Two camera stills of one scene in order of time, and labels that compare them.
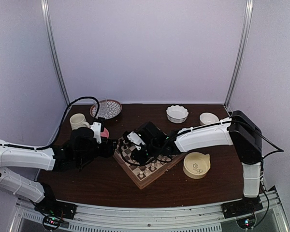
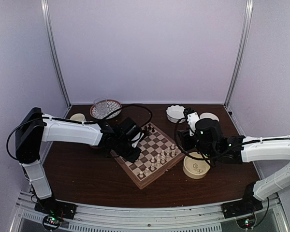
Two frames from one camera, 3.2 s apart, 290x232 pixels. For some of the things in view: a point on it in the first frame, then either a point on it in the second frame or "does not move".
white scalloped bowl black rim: [176, 114] does not move
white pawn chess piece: [152, 167] does not move
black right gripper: [139, 158] -> [183, 135]
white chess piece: [158, 165] does not move
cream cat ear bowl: [195, 165] does not move
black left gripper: [108, 150] -> [133, 157]
